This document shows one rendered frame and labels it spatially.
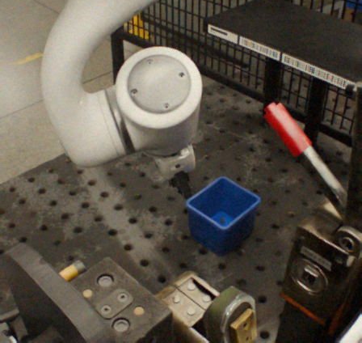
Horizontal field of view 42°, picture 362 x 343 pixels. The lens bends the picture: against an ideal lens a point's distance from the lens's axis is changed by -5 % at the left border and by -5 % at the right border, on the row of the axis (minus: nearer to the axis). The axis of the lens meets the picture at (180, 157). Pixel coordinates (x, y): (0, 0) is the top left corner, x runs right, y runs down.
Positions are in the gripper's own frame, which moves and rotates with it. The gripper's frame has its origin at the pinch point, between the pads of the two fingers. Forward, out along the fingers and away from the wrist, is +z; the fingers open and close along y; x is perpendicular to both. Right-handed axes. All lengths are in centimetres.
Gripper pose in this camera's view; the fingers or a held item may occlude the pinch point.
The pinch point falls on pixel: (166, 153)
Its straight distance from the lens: 76.8
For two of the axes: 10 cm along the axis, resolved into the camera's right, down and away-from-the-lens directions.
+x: -9.2, 3.9, -0.8
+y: -4.0, -9.0, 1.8
